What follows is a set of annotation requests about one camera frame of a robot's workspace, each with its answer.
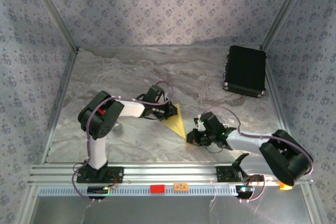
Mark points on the aluminium table side rail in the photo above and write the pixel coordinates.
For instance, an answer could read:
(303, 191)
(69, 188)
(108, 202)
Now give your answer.
(275, 98)
(61, 98)

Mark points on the orange plastic block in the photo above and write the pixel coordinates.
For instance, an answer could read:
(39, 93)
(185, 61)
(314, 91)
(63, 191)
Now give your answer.
(285, 187)

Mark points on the yellow paper sheet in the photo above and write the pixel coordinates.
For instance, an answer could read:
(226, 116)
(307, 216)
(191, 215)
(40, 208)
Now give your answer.
(176, 125)

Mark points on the aluminium frame post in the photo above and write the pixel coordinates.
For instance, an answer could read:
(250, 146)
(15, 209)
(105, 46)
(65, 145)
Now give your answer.
(286, 9)

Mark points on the red rectangular label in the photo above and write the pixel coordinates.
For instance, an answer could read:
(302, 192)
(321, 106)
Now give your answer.
(157, 188)

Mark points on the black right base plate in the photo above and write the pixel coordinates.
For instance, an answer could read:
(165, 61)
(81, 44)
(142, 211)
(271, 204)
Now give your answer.
(224, 174)

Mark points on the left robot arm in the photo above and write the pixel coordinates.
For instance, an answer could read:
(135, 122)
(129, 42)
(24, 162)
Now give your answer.
(97, 153)

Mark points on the aluminium mounting rail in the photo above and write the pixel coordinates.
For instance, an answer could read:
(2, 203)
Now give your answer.
(168, 172)

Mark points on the small black controller board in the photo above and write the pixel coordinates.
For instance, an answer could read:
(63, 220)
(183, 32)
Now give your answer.
(245, 189)
(95, 190)

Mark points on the red glitter microphone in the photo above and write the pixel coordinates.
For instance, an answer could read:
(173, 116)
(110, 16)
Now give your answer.
(118, 127)

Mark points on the black hard case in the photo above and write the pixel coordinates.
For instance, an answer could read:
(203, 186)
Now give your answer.
(245, 69)

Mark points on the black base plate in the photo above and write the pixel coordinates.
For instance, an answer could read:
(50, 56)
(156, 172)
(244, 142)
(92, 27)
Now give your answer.
(224, 174)
(115, 174)

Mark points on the orange number tag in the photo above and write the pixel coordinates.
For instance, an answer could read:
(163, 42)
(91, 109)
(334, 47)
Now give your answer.
(180, 186)

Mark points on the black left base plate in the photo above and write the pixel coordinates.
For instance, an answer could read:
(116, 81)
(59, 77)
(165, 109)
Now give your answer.
(115, 174)

